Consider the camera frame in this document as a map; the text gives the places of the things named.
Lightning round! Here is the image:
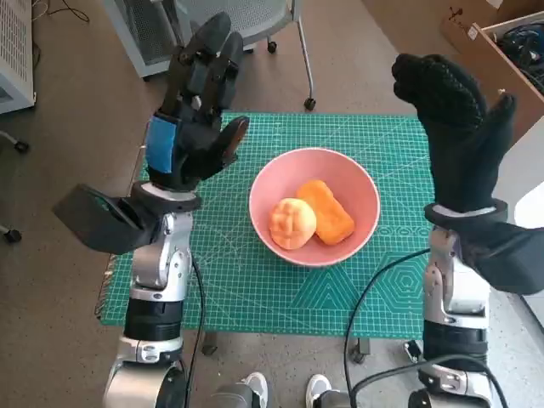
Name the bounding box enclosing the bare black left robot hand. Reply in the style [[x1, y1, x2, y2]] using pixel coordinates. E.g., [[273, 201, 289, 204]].
[[144, 11, 252, 192]]

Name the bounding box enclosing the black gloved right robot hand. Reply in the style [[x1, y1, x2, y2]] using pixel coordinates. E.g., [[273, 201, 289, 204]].
[[390, 53, 518, 213]]

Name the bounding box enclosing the pink bowl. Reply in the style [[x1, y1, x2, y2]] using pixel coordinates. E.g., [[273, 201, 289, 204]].
[[248, 148, 381, 268]]

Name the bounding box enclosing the round toy bread bun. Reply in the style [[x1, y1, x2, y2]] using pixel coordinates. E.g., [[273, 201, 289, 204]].
[[268, 197, 318, 251]]

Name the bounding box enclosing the rectangular toy bread loaf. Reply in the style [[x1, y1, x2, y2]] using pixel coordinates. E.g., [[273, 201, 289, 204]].
[[296, 179, 356, 247]]

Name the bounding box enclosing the plywood crate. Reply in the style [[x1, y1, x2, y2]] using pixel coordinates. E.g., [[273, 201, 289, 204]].
[[471, 19, 544, 128]]

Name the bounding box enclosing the white rounded plastic object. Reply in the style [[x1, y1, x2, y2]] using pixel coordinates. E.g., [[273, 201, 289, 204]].
[[513, 180, 544, 230]]

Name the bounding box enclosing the grey metal cabinet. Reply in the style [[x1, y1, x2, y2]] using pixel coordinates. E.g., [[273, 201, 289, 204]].
[[101, 0, 201, 80]]

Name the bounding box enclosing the brown cardboard box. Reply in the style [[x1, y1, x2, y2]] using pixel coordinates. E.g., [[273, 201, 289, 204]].
[[439, 0, 513, 52]]

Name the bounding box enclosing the grey mesh office chair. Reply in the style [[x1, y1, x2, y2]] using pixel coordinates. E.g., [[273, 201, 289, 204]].
[[169, 0, 319, 111]]

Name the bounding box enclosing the green cutting mat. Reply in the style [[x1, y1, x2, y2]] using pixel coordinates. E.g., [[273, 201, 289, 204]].
[[98, 110, 437, 337]]

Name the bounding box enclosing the black table caster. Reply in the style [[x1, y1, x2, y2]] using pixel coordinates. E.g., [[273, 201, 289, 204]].
[[350, 337, 371, 365], [200, 331, 218, 356]]

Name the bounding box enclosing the white perforated appliance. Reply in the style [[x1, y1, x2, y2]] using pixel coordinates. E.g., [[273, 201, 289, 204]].
[[0, 0, 37, 115]]

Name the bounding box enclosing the grey white robot right foot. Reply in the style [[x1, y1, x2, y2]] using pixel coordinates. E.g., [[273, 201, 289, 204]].
[[305, 373, 343, 408]]

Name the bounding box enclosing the bundle of dark cables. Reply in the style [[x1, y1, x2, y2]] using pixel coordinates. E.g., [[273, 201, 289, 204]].
[[495, 24, 544, 93]]

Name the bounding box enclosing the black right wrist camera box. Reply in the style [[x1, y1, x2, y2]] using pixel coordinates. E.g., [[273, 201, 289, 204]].
[[458, 220, 544, 295]]

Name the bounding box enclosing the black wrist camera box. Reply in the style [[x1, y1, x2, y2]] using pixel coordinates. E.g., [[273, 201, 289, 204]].
[[458, 220, 544, 295], [51, 183, 158, 255]]

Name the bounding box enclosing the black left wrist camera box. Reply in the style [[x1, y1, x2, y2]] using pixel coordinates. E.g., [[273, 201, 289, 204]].
[[51, 183, 158, 255]]

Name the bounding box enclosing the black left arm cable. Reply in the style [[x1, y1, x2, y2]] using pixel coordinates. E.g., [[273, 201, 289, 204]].
[[176, 259, 207, 408]]

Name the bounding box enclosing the thin black floor cable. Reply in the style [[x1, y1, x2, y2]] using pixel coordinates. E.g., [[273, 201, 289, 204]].
[[31, 0, 90, 22]]

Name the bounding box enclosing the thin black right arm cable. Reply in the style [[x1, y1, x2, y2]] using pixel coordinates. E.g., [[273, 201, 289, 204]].
[[343, 248, 430, 394]]

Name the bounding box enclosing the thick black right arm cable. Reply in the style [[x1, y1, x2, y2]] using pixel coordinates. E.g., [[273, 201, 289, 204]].
[[350, 354, 505, 408]]

